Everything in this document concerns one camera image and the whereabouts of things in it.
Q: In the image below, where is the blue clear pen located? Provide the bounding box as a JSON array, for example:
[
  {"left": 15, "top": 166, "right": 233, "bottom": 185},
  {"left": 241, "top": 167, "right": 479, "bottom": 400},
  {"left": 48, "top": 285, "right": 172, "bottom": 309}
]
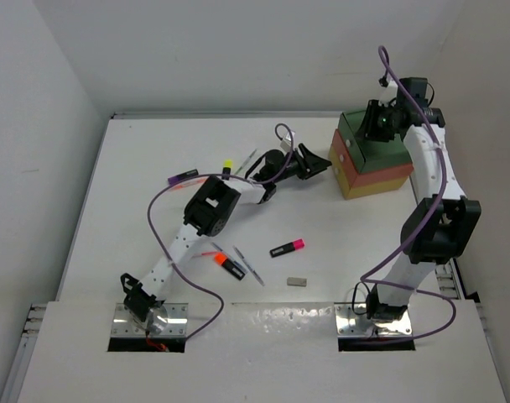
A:
[{"left": 211, "top": 242, "right": 247, "bottom": 274}]

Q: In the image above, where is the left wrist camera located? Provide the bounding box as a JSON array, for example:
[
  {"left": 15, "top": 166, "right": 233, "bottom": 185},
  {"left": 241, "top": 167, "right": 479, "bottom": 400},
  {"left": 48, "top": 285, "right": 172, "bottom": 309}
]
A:
[{"left": 280, "top": 137, "right": 291, "bottom": 151}]

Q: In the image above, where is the red middle drawer box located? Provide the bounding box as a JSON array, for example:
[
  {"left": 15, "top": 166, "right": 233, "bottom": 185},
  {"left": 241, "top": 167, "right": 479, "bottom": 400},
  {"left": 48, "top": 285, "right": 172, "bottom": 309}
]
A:
[{"left": 331, "top": 129, "right": 414, "bottom": 187}]

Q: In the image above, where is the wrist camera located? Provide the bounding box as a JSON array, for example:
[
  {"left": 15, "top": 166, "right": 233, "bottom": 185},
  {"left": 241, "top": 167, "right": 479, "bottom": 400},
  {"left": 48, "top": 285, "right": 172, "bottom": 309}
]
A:
[
  {"left": 379, "top": 77, "right": 398, "bottom": 105},
  {"left": 280, "top": 137, "right": 291, "bottom": 151}
]

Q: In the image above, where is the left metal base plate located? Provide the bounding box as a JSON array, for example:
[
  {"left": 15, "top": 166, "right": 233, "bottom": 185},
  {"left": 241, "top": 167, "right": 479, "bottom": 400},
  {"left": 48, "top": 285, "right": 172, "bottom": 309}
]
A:
[{"left": 110, "top": 303, "right": 188, "bottom": 338}]

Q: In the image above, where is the pink highlighter marker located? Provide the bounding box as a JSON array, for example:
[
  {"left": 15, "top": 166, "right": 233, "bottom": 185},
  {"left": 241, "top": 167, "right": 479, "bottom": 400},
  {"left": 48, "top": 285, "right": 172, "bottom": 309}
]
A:
[{"left": 269, "top": 238, "right": 305, "bottom": 258}]

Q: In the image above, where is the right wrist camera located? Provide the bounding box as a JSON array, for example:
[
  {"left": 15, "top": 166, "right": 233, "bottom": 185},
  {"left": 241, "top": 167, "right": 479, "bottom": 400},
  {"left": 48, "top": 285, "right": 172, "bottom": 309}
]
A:
[{"left": 379, "top": 77, "right": 398, "bottom": 105}]

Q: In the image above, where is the red clear pen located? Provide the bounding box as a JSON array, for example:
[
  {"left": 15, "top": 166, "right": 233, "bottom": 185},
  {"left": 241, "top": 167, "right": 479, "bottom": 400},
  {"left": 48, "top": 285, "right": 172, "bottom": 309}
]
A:
[
  {"left": 171, "top": 177, "right": 206, "bottom": 191},
  {"left": 193, "top": 250, "right": 219, "bottom": 258}
]

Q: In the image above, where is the green top drawer box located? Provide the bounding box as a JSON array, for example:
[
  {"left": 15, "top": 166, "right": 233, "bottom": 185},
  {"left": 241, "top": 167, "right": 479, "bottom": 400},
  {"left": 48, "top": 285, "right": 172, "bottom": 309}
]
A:
[{"left": 337, "top": 111, "right": 412, "bottom": 173}]

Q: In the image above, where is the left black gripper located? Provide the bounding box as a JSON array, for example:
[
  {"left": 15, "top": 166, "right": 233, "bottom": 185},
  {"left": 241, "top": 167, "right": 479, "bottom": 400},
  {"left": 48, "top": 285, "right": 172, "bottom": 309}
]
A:
[{"left": 272, "top": 142, "right": 330, "bottom": 183}]

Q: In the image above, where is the purple highlighter marker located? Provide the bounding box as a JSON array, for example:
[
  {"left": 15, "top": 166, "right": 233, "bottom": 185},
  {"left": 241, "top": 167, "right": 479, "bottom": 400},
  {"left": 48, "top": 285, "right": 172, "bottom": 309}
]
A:
[{"left": 168, "top": 169, "right": 199, "bottom": 186}]

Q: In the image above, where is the metal base plate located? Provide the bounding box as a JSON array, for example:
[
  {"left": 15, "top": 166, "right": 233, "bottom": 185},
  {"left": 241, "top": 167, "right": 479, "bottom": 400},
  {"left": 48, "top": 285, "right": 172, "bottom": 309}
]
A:
[
  {"left": 334, "top": 303, "right": 413, "bottom": 339},
  {"left": 110, "top": 303, "right": 188, "bottom": 338}
]

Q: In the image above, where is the yellow bottom drawer box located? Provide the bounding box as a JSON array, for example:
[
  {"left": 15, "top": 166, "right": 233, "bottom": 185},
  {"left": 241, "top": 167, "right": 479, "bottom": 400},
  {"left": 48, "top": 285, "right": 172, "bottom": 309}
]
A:
[{"left": 329, "top": 145, "right": 414, "bottom": 200}]

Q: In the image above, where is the green clear pen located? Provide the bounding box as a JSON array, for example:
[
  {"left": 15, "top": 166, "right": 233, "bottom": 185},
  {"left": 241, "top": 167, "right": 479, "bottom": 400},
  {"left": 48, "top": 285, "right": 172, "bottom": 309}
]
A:
[{"left": 233, "top": 149, "right": 258, "bottom": 175}]

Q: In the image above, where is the yellow highlighter marker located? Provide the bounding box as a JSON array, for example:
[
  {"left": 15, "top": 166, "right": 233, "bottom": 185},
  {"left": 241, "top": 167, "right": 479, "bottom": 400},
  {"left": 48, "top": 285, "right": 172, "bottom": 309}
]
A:
[{"left": 221, "top": 160, "right": 232, "bottom": 180}]

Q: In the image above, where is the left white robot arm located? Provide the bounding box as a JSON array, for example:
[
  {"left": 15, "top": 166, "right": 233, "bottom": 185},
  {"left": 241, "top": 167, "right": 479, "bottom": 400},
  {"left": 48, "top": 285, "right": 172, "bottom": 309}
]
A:
[{"left": 121, "top": 144, "right": 330, "bottom": 322}]

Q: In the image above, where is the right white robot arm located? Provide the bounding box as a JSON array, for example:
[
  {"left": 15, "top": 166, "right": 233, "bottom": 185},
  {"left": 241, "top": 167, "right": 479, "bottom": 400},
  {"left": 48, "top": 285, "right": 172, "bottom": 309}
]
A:
[{"left": 357, "top": 77, "right": 481, "bottom": 321}]

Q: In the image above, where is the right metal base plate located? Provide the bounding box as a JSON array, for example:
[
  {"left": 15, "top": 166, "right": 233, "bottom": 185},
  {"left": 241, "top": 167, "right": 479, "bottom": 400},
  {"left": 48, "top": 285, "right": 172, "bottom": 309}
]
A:
[{"left": 334, "top": 303, "right": 413, "bottom": 339}]

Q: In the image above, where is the orange highlighter marker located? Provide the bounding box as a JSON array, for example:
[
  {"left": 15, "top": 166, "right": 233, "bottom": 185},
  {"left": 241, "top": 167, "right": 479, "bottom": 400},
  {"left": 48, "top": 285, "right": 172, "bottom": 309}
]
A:
[{"left": 214, "top": 252, "right": 246, "bottom": 280}]

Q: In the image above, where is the grey eraser block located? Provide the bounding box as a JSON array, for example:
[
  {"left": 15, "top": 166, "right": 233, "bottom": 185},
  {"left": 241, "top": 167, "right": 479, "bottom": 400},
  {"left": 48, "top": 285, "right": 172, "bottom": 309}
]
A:
[{"left": 286, "top": 277, "right": 307, "bottom": 287}]

